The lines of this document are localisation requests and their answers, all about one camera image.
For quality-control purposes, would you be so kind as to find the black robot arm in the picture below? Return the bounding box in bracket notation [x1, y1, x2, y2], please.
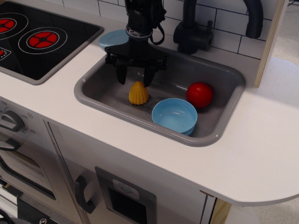
[105, 0, 169, 87]

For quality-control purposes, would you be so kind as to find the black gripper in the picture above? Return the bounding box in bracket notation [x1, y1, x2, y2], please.
[105, 38, 169, 87]

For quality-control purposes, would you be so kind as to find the grey dispenser panel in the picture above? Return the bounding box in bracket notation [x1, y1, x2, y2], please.
[95, 167, 157, 224]

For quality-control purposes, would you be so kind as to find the red toy tomato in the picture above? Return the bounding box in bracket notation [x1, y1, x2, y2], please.
[186, 82, 214, 108]

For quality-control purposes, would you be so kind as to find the wooden side panel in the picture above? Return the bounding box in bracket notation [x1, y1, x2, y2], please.
[254, 0, 289, 88]

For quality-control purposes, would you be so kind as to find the grey sink basin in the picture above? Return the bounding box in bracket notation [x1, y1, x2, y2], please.
[74, 49, 245, 147]

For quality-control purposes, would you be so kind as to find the black faucet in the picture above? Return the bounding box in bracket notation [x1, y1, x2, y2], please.
[173, 0, 263, 55]

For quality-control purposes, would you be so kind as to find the light blue bowl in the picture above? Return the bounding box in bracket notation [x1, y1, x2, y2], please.
[151, 98, 198, 136]

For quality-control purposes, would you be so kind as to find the yellow toy corn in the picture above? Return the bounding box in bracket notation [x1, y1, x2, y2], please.
[128, 81, 149, 105]

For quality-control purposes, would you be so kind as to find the grey oven door handle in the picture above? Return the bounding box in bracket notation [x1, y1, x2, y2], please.
[0, 139, 21, 151]

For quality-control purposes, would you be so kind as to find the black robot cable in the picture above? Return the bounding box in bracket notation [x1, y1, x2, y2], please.
[149, 7, 167, 46]

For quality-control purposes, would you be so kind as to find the light blue plate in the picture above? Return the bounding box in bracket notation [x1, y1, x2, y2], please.
[98, 29, 129, 49]

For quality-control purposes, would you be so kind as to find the grey oven knob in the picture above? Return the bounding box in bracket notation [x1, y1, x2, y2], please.
[0, 111, 25, 132]

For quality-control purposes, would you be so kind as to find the black toy stovetop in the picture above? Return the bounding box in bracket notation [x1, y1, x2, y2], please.
[0, 1, 104, 85]

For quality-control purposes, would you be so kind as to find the grey cabinet door handle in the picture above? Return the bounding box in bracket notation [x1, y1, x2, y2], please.
[74, 176, 95, 214]

